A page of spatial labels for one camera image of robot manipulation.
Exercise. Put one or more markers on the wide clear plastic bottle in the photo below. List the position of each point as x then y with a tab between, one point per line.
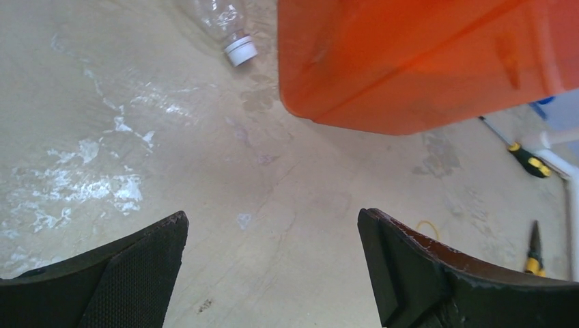
224	21

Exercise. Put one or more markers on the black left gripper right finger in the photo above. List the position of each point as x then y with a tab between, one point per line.
420	282

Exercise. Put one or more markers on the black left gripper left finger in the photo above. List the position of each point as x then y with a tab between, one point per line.
125	283

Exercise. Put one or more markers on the orange plastic bin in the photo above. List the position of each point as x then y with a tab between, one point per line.
402	67

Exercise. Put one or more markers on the yellow black screwdriver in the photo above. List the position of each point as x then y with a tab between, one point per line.
532	164

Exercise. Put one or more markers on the tan rubber band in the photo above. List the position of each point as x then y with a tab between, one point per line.
427	228

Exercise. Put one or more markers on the yellow handle pliers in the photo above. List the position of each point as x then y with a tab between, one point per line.
534	261

